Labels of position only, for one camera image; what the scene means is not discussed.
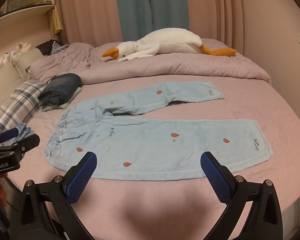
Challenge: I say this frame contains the small white plush toy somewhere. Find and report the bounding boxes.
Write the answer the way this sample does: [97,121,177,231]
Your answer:
[0,42,32,68]

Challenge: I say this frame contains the beige cushion pillow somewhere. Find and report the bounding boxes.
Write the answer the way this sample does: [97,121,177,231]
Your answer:
[12,48,44,80]

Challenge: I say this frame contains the folded dark denim jeans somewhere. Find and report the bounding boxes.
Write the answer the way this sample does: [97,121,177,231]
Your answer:
[38,73,81,107]

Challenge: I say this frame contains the light blue strawberry pants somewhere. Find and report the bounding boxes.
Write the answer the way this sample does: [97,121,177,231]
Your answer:
[43,81,273,181]

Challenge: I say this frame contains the pink curtain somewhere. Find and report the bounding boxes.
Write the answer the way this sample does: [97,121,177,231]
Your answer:
[55,0,244,53]

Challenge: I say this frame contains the blue striped cloth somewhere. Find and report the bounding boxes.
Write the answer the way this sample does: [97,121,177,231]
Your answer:
[0,122,33,146]

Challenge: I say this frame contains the dark clothes pile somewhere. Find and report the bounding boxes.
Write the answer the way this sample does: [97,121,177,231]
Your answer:
[36,40,70,56]

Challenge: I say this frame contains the plaid pillow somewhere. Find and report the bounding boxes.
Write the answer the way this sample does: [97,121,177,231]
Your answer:
[0,80,47,133]

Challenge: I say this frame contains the mauve quilted duvet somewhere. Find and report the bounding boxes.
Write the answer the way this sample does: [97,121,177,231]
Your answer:
[30,42,271,85]

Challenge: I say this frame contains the white goose plush toy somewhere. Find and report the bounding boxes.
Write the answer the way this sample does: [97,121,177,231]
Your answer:
[102,28,237,62]

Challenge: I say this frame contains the blue curtain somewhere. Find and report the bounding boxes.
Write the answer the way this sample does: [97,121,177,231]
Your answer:
[116,0,190,42]

